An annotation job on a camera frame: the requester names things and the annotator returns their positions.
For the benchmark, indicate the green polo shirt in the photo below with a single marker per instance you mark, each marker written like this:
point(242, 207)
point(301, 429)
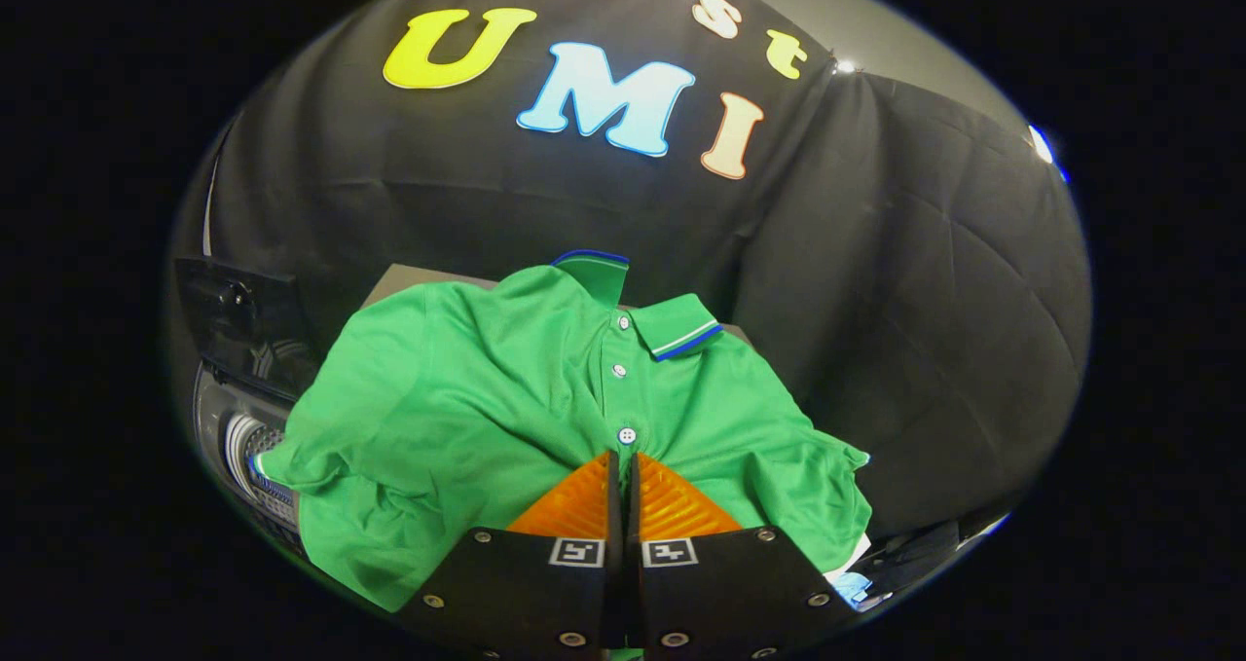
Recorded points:
point(467, 408)

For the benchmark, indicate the silver cabinet with black top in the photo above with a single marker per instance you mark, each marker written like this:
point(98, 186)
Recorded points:
point(409, 279)

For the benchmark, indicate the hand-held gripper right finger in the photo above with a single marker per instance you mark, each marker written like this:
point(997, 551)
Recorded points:
point(720, 593)

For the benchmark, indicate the black backdrop cloth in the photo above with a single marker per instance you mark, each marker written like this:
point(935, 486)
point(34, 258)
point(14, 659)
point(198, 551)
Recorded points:
point(876, 301)

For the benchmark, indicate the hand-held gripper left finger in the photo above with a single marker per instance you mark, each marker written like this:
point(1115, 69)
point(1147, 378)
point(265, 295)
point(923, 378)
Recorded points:
point(531, 593)

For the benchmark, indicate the dark washing machine lid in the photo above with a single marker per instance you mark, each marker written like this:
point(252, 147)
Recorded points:
point(243, 320)

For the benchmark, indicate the ceiling light panel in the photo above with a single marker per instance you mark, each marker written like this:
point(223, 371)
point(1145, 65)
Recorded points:
point(1044, 145)
point(844, 65)

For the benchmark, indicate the grey washing machine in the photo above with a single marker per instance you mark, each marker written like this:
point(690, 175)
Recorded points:
point(229, 437)

